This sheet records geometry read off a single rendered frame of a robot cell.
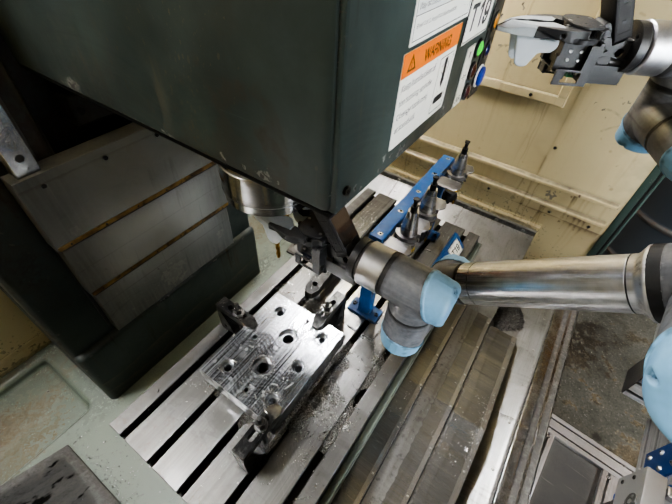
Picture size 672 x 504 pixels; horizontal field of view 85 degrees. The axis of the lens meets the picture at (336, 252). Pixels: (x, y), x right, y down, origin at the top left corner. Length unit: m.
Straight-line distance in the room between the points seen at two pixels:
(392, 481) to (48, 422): 1.08
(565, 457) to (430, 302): 1.50
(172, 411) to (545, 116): 1.42
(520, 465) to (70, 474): 1.22
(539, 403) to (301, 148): 1.09
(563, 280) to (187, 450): 0.85
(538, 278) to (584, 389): 1.88
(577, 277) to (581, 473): 1.47
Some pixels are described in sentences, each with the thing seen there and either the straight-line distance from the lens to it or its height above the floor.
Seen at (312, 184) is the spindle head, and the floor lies 1.62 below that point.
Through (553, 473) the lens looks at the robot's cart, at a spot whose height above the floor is 0.21.
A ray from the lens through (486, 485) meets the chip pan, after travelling 1.29.
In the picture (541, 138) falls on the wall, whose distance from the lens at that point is 1.51.
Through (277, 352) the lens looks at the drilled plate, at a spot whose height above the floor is 0.99.
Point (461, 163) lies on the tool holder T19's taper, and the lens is 1.16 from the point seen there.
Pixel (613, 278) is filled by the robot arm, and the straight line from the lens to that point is 0.57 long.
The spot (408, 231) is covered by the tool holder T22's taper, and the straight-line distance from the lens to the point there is 0.91.
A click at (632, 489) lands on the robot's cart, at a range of 0.96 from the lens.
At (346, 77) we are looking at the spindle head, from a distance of 0.32.
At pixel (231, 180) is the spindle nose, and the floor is 1.52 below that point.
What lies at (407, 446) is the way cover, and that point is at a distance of 1.17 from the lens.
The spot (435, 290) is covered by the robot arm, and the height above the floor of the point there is 1.44.
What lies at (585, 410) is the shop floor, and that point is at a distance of 2.40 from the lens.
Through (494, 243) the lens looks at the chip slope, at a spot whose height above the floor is 0.81.
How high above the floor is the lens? 1.84
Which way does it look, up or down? 46 degrees down
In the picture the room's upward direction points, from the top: 4 degrees clockwise
